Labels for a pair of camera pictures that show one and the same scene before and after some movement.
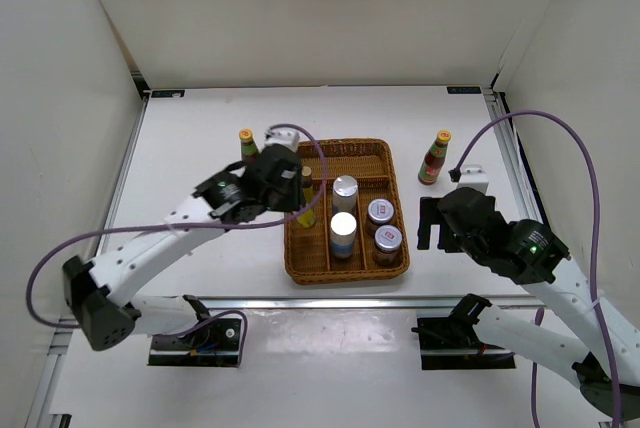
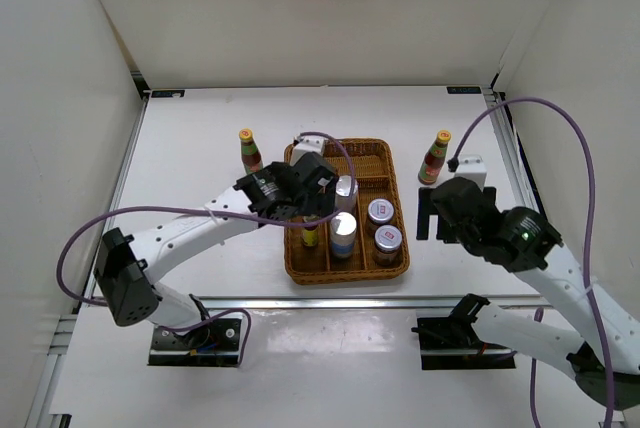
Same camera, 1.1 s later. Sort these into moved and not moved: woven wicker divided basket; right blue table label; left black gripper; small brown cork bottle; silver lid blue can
Moved: left black gripper; small brown cork bottle
Not moved: right blue table label; silver lid blue can; woven wicker divided basket
